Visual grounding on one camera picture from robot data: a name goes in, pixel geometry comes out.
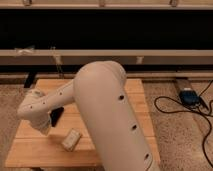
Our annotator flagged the wooden table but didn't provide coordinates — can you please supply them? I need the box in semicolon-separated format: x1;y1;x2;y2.
5;79;160;168

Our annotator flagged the black metal stand leg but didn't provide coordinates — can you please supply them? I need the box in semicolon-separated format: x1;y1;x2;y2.
24;72;37;88

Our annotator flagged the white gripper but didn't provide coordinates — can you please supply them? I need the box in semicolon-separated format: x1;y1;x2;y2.
62;129;82;151

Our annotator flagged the blue power adapter box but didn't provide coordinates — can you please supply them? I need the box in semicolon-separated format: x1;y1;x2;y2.
179;89;200;106

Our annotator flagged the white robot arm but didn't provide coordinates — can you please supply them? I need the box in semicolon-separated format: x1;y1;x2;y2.
17;61;160;171

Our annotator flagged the black cable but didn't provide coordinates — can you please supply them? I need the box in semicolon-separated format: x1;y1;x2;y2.
153;79;213;169

